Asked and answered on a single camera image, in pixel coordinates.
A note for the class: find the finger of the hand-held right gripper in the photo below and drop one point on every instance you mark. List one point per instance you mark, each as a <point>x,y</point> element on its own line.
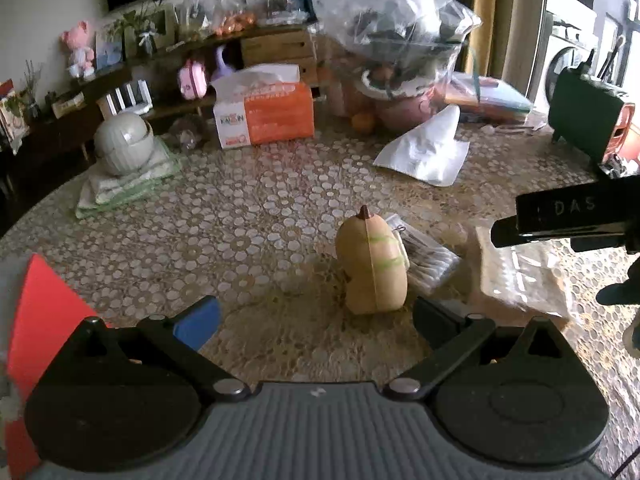
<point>510,235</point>
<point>622,287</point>

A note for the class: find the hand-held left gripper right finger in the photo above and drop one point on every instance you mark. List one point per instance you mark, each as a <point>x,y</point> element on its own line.
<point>431,319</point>

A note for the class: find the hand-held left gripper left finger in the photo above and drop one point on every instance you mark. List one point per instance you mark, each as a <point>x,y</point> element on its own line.
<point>197,322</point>

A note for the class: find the beige packet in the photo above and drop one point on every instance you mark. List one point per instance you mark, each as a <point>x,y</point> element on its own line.
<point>525,280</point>

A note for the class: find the tan squash-shaped toy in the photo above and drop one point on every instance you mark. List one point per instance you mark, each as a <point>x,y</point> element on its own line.
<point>370,265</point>

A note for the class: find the red cardboard box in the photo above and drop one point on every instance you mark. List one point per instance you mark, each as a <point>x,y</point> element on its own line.
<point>45,310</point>

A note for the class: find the clear cotton swab pack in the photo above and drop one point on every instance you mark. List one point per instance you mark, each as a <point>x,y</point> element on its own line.
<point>430,260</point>

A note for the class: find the dark green appliance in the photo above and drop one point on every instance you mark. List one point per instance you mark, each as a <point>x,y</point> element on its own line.
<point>585,115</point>

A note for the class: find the white tissue sheet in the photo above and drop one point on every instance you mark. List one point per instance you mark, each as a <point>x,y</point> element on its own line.
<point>430,152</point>

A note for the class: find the stack of books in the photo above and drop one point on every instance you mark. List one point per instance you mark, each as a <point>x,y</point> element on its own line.
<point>485,100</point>

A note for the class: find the folded green cloth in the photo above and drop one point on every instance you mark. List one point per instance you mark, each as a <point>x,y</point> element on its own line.
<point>130,185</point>

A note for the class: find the pink fruit bowl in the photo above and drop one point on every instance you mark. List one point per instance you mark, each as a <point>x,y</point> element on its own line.
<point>400,105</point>

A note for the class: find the washing machine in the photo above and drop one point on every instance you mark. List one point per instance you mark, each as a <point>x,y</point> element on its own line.
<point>560,45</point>

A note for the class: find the orange fruit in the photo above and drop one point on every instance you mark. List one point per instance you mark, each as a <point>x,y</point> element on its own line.
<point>363,123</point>

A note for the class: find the crumpled clear plastic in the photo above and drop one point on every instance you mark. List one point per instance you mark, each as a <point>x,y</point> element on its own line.
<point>187,134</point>

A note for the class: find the pale green round jar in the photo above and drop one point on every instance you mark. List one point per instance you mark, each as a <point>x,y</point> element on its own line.
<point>122,145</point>

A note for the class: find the yellow curtain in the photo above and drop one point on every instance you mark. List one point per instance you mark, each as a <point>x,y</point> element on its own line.
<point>484,25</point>

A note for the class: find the orange tissue pack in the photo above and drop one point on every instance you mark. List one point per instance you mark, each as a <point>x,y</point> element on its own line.
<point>270,112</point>

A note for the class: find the wooden low cabinet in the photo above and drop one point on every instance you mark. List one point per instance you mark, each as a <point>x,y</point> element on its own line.
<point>65,130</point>

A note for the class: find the white router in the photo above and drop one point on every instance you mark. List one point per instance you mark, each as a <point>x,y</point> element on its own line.
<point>127,97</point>

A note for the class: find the pink backpack-shaped toy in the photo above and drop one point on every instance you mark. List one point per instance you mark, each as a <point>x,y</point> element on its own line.
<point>193,80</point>

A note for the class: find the large clear plastic bag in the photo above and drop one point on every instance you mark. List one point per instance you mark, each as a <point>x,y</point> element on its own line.
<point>395,10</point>

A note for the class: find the small cardboard box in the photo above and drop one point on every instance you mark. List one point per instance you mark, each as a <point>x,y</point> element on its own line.
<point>68,105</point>

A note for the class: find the purple gourd-shaped vase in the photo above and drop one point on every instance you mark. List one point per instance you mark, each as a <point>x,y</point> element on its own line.
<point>222,65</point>

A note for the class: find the floral printed bag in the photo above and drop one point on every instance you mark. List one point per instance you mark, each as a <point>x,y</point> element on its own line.
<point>14,117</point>

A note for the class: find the dried flowers vase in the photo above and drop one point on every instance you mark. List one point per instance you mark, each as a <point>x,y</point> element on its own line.
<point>32,92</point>

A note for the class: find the pink teddy doll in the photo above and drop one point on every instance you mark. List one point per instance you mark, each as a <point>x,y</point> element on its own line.
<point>80,50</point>

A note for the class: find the plastic bag of oranges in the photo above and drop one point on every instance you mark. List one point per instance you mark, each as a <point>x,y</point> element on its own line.
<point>220,17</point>

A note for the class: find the small picture frame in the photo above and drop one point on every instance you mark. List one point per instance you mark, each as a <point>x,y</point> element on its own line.
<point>110,47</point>

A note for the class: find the wooden frame with plant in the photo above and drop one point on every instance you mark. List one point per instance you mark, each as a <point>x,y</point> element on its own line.
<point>150,30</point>

